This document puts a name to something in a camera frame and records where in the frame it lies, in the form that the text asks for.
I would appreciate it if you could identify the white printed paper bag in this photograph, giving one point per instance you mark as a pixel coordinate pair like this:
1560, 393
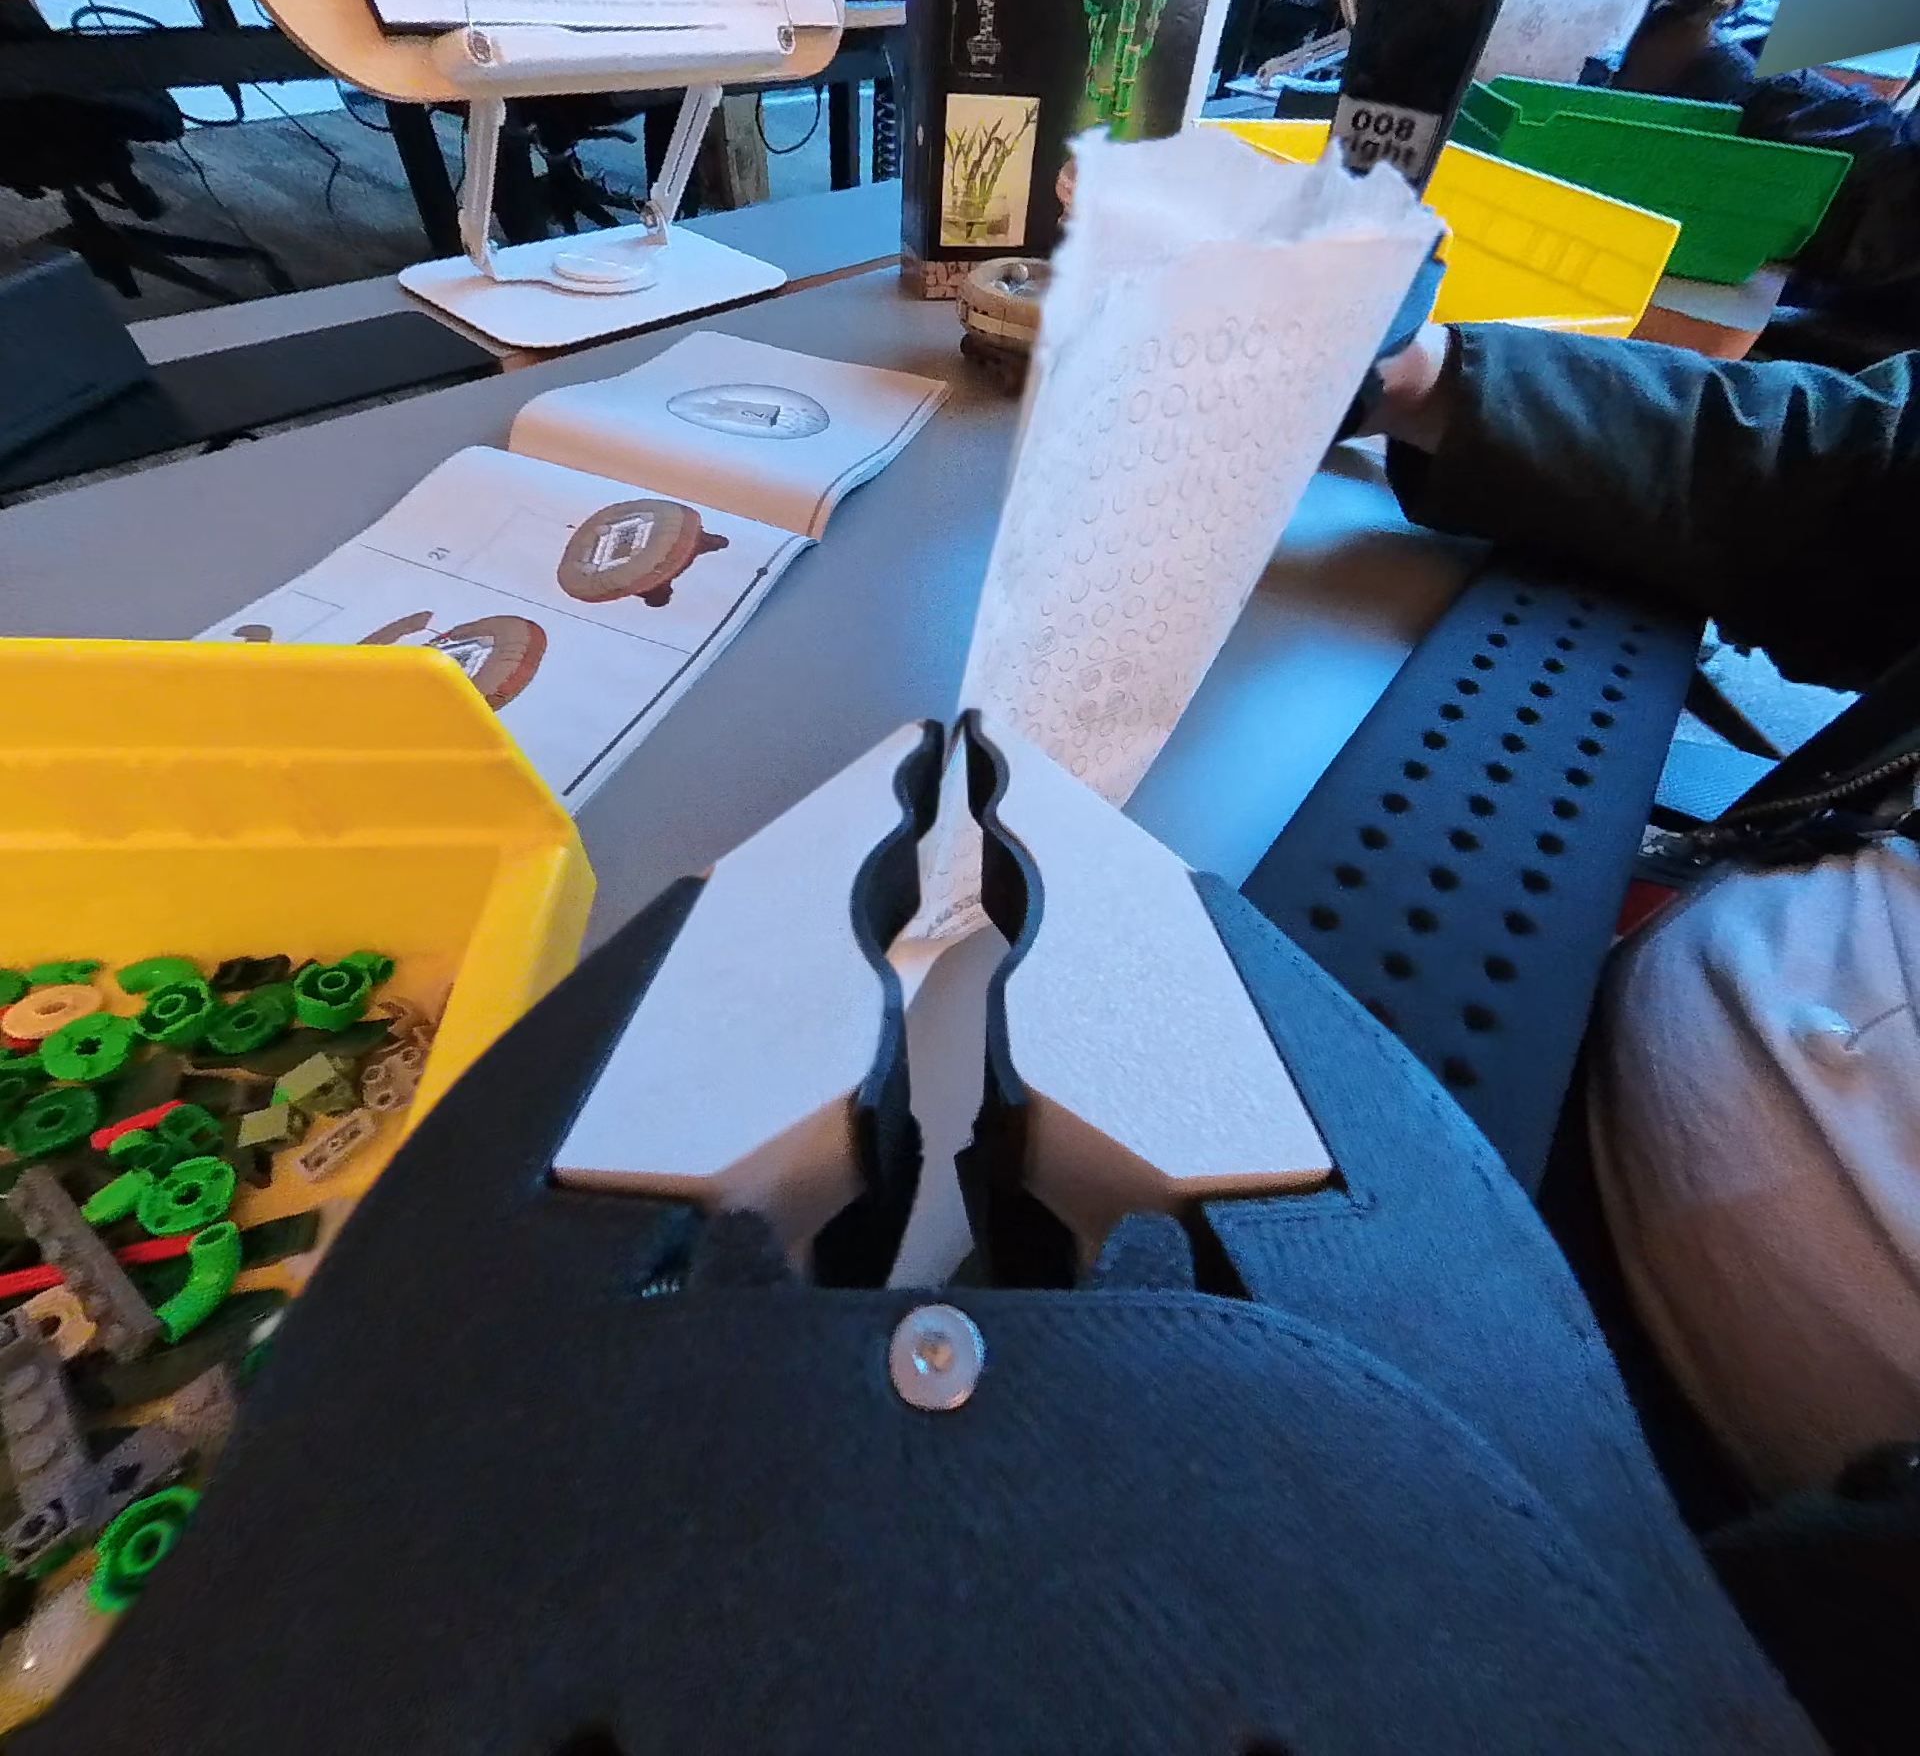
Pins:
1171, 436

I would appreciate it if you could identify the green brick pieces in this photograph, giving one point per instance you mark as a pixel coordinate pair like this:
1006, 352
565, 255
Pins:
166, 1020

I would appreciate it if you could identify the instruction booklet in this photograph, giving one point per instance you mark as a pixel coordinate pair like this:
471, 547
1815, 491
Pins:
599, 557

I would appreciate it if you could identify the yellow parts bin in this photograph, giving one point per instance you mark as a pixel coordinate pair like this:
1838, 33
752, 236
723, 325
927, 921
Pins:
271, 797
1545, 240

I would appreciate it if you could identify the instruction sheet on stand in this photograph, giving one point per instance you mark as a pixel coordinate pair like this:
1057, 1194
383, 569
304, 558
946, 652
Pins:
599, 270

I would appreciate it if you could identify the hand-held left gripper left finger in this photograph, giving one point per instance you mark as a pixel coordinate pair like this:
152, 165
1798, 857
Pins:
721, 1037

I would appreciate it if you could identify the person's right hand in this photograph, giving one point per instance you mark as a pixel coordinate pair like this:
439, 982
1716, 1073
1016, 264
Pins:
1418, 383

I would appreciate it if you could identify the black power box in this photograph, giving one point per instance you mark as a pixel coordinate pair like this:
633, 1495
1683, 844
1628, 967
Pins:
61, 344

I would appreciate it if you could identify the red thin rod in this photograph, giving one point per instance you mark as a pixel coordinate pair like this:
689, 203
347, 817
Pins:
136, 1126

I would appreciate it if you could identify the black perforated chair part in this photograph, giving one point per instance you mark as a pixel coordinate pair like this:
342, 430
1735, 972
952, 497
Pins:
1485, 810

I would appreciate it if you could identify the adjoining grey desk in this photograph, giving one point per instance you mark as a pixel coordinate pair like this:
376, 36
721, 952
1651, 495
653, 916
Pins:
301, 344

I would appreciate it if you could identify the long grey holed plate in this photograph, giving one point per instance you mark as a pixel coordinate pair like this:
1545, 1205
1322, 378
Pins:
89, 1261

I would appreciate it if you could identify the tan brick-built pot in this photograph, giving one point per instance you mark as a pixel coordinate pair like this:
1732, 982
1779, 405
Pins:
1003, 304

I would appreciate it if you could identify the green parts bin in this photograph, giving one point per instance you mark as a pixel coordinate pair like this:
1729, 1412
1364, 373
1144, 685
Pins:
1651, 165

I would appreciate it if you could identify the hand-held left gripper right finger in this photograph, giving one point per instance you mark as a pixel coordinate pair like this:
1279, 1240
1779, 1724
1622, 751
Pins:
1171, 1037

